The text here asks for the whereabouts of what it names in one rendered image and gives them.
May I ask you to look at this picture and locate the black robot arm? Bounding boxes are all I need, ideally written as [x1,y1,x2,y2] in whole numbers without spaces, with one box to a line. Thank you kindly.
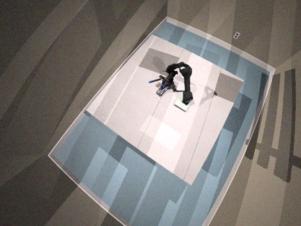
[166,62,193,105]

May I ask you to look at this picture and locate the grey keyboard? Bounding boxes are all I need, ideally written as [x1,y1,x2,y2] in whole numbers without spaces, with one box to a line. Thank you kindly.
[156,82,171,96]

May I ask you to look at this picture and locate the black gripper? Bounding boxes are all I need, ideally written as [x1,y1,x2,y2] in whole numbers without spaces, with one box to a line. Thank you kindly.
[159,74,175,89]

